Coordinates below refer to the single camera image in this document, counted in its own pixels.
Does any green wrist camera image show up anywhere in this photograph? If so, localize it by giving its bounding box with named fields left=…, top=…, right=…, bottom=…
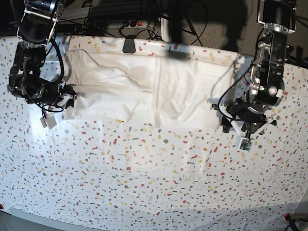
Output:
left=239, top=137, right=253, bottom=151
left=40, top=116, right=57, bottom=129

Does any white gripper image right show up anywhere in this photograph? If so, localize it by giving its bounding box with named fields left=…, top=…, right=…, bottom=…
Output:
left=211, top=96, right=277, bottom=142

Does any white power strip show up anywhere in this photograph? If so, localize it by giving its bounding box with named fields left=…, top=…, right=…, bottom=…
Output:
left=93, top=20, right=148, bottom=28

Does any black robot arm image left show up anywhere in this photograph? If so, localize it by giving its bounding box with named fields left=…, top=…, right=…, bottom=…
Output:
left=8, top=0, right=234, bottom=129

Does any black table clamp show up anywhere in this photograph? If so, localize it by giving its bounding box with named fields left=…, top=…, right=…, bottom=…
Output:
left=122, top=35, right=136, bottom=54

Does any green wrist camera image right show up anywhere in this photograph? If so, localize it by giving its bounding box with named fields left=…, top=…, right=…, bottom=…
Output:
left=239, top=137, right=253, bottom=151

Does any red clamp bottom right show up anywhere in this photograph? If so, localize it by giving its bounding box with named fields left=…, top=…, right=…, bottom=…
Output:
left=283, top=214, right=299, bottom=231

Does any white printed T-shirt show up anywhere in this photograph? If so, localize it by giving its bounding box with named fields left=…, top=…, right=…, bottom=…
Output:
left=64, top=49, right=234, bottom=129

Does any green wrist camera image left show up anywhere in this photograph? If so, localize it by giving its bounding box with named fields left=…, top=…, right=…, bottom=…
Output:
left=40, top=116, right=57, bottom=129

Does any terrazzo pattern tablecloth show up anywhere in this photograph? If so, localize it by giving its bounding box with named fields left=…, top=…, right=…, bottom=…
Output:
left=0, top=37, right=308, bottom=231

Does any black camera stand pole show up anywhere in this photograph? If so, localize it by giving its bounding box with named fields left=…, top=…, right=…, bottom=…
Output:
left=167, top=0, right=183, bottom=43

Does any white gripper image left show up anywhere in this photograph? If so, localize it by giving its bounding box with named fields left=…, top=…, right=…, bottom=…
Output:
left=38, top=83, right=77, bottom=129

